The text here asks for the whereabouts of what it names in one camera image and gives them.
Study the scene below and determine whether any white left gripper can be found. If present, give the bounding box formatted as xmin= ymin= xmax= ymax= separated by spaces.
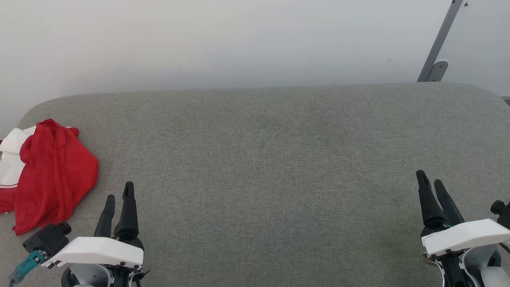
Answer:
xmin=42 ymin=181 xmax=150 ymax=287

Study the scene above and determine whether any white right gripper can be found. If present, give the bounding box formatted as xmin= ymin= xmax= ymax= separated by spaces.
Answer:
xmin=416 ymin=170 xmax=510 ymax=287

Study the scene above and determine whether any red and white jersey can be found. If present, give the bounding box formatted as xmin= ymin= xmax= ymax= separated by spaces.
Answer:
xmin=0 ymin=118 xmax=99 ymax=236

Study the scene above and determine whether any grey metal bar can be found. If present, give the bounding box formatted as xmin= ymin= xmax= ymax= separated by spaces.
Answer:
xmin=417 ymin=0 xmax=464 ymax=83

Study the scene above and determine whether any teal left cable plug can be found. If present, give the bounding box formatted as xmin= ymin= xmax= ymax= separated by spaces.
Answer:
xmin=9 ymin=250 xmax=45 ymax=286

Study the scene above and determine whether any grey metal bracket plate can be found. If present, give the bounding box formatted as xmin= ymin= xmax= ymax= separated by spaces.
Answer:
xmin=428 ymin=60 xmax=449 ymax=83

